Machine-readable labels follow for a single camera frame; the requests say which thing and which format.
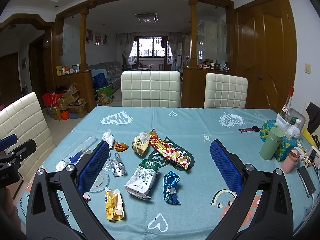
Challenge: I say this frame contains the black smartphone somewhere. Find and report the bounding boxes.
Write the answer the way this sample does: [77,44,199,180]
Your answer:
[297,166,316,198]

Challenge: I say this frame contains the yellow snack bag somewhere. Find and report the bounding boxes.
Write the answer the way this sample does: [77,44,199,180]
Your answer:
[105,187,124,221]

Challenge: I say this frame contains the white green milk carton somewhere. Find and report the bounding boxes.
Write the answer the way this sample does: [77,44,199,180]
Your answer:
[124,159,159,200]

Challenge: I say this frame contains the wooden door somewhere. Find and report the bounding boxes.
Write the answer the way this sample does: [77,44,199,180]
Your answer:
[236,0,297,112]

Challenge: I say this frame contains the light switch plate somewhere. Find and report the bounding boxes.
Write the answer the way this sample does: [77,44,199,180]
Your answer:
[304,63,311,74]

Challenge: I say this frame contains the cream chair far right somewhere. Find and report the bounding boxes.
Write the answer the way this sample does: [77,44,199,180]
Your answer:
[204,73,248,109]

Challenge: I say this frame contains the grey sofa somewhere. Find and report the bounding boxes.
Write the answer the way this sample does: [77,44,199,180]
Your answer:
[88,61,123,94]

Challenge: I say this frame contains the wooden partition cabinet left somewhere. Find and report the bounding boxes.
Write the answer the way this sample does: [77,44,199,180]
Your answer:
[51,2,97,112]

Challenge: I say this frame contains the clear tray with bottles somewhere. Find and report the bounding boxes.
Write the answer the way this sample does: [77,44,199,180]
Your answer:
[285,108,305,139]

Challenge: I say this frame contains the person's left hand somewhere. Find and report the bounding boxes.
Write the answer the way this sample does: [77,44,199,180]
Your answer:
[4,186,21,230]

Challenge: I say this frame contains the cream chair far middle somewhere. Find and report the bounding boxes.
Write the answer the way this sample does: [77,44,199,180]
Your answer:
[121,70,181,108]

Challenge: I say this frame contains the blue foil snack wrapper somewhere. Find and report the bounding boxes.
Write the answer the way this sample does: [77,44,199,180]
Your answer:
[163,171,180,205]

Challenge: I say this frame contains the glass liquor bottle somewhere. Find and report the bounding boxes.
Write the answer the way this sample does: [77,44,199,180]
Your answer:
[280,86,295,122]

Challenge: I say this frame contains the window with grille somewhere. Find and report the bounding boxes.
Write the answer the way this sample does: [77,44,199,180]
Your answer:
[130,37,172,57]

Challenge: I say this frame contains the colourful shopping bag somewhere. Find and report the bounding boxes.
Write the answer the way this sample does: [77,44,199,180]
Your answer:
[96,85,113,106]

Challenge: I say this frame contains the orange peel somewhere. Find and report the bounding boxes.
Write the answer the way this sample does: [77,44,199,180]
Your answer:
[114,141,129,152]

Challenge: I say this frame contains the ceiling lamp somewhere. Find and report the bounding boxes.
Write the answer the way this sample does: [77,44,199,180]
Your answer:
[135,13,158,23]

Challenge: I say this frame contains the white blue flat box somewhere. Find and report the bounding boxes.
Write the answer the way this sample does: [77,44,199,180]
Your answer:
[60,135,97,163]

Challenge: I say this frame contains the beige drink carton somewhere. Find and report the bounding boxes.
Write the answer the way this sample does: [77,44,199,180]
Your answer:
[132,132,150,157]

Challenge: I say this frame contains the teal printed tablecloth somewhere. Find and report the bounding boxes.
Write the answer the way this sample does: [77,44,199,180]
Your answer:
[16,106,320,240]

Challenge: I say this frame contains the cream chair left side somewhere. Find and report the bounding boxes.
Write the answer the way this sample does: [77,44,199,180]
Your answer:
[0,92,56,181]

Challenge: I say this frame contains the keys with red strap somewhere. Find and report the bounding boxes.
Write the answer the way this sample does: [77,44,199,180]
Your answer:
[239,126,261,133]

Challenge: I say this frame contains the small white paper scrap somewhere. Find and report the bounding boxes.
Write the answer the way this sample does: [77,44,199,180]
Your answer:
[56,160,67,171]

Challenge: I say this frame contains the cream chair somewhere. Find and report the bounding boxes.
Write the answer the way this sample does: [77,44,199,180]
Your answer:
[121,70,181,108]
[204,73,248,109]
[0,92,56,181]

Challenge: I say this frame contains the teal knitted tissue box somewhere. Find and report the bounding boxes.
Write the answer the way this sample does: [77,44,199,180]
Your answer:
[259,120,297,162]

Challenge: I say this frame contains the green thermos bottle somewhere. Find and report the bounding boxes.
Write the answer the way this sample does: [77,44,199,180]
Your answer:
[259,127,284,160]

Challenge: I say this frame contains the white crumpled tissue bag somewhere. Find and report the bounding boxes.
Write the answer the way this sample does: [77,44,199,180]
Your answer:
[102,129,114,150]

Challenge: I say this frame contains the pile of cardboard boxes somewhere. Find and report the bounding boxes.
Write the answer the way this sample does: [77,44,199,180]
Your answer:
[42,84,87,121]

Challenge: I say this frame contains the pink thermos bottle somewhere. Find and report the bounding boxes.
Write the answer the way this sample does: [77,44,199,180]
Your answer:
[281,147,300,174]

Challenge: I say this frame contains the wooden partition cabinet right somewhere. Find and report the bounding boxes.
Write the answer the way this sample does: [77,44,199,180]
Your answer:
[181,0,234,108]

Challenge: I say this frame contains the red gold snack wrapper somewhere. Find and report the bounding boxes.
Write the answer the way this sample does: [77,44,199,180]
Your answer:
[149,129,190,170]

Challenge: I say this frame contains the white round plastic lid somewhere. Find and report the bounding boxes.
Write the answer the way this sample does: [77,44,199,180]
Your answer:
[89,171,110,193]

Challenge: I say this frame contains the wooden partition cabinet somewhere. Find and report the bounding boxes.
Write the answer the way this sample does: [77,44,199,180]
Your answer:
[181,0,234,108]
[51,2,97,112]

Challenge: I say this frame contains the crushed clear plastic bottle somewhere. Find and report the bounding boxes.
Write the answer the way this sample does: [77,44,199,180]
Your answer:
[109,153,126,177]

